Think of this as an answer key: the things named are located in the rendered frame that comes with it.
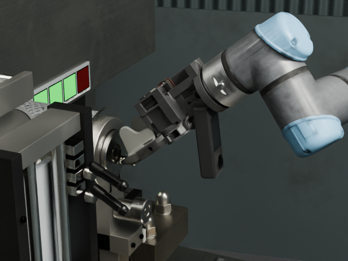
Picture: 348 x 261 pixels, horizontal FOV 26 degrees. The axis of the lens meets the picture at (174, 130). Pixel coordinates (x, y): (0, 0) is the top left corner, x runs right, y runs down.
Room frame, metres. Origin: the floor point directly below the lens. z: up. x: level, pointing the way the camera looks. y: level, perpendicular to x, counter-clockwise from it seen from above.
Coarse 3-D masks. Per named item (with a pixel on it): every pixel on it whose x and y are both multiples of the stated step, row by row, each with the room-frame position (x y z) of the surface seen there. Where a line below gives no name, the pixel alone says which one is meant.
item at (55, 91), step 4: (56, 84) 1.57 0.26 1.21; (60, 84) 1.59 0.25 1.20; (52, 88) 1.56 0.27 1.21; (56, 88) 1.57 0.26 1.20; (60, 88) 1.59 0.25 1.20; (52, 92) 1.56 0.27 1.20; (56, 92) 1.57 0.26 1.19; (60, 92) 1.59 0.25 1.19; (52, 96) 1.56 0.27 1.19; (56, 96) 1.57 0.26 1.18; (60, 96) 1.58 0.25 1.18; (52, 100) 1.56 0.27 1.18; (56, 100) 1.57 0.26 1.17; (60, 100) 1.58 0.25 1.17
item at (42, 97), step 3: (45, 90) 1.53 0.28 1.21; (39, 93) 1.51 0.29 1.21; (42, 93) 1.52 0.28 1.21; (45, 93) 1.53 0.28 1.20; (36, 96) 1.50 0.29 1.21; (39, 96) 1.51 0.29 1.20; (42, 96) 1.52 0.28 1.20; (45, 96) 1.53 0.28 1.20; (36, 99) 1.50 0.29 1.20; (39, 99) 1.51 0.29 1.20; (42, 99) 1.52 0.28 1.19; (45, 99) 1.53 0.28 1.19; (42, 102) 1.52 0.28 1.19; (45, 102) 1.53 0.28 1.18
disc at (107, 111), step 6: (102, 108) 1.12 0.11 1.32; (108, 108) 1.13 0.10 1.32; (114, 108) 1.15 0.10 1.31; (96, 114) 1.10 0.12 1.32; (102, 114) 1.11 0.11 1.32; (108, 114) 1.13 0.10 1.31; (114, 114) 1.15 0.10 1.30; (120, 114) 1.16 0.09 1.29; (96, 120) 1.09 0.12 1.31; (96, 126) 1.09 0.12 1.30
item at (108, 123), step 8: (104, 120) 1.11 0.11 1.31; (112, 120) 1.12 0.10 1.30; (120, 120) 1.14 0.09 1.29; (96, 128) 1.09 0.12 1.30; (104, 128) 1.09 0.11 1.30; (112, 128) 1.12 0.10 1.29; (120, 128) 1.14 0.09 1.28; (96, 136) 1.08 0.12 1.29; (104, 136) 1.09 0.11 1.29; (96, 144) 1.07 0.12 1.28; (96, 152) 1.07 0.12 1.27; (96, 160) 1.07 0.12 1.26; (104, 184) 1.09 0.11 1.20
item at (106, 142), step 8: (112, 136) 1.10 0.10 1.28; (104, 144) 1.08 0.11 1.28; (112, 144) 1.09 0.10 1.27; (120, 144) 1.12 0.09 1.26; (104, 152) 1.08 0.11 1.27; (112, 152) 1.10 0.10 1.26; (120, 152) 1.12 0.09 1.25; (104, 160) 1.07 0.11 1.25; (112, 160) 1.10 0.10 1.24; (112, 168) 1.09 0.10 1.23; (120, 168) 1.12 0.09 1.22
